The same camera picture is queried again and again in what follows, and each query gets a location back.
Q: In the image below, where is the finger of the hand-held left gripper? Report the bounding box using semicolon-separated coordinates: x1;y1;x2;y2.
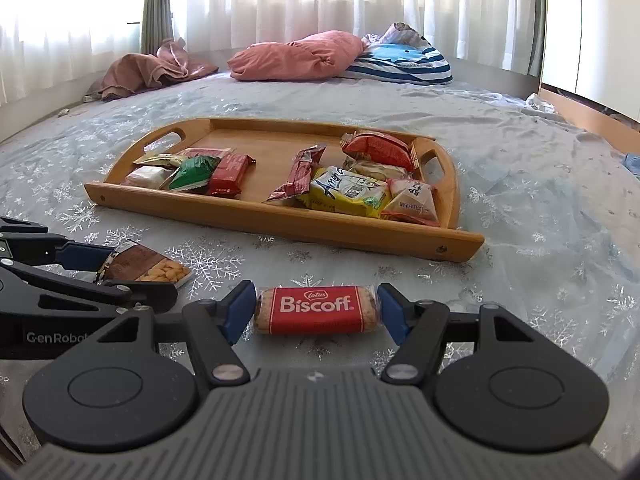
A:
0;216;116;272
0;265;179;318

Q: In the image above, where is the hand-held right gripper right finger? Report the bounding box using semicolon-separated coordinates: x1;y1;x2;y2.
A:
377;282;571;388

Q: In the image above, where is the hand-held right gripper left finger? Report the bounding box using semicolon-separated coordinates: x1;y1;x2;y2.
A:
60;280;257;388

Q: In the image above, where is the brown peanut bar packet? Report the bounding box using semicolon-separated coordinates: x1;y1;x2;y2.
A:
95;240;193;288

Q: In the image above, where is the red biscuit packet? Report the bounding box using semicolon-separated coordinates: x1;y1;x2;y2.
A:
252;284;383;336

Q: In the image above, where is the white pastry packet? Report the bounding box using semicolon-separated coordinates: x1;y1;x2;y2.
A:
120;165;176;190

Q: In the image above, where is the clear pink-edged pastry packet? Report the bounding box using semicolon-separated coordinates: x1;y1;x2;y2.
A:
381;178;441;227

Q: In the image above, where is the gold snack packet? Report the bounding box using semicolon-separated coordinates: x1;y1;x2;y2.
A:
132;152;188;168

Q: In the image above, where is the yellow snack packet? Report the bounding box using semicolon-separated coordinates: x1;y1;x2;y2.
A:
295;166;393;219

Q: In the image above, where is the red bar packet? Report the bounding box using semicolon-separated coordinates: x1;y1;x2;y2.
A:
205;154;256;197

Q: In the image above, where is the green snack packet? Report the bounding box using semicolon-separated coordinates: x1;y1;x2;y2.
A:
167;156;221;192

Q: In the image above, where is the cream pastry packet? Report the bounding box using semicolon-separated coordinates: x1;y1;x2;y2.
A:
345;160;396;181

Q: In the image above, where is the long dark red packet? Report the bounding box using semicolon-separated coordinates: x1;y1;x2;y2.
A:
262;144;327;204

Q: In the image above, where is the red orange snack bag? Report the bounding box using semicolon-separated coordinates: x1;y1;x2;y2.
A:
341;130;418;173

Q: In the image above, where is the wooden tray with handles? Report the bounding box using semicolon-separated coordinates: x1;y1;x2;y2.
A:
84;117;485;263

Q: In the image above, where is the snowflake lace bedspread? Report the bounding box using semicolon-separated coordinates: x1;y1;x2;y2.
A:
0;70;640;461

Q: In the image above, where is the mauve blanket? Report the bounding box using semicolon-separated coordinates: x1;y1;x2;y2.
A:
85;37;218;103

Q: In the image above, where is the blue striped pillow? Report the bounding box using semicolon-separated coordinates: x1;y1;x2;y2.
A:
340;42;453;85

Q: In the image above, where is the white crumpled cloth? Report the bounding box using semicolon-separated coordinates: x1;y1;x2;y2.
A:
525;92;556;113

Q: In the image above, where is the pink pillow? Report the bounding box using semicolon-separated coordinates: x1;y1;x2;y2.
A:
227;30;368;82

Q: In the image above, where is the grey-green curtain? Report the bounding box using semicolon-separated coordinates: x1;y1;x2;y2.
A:
520;0;547;76
140;0;173;56

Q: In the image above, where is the printed white cloth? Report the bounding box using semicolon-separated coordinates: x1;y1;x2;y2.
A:
362;22;426;46

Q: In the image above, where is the white wardrobe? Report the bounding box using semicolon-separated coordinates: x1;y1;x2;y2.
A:
542;0;640;121

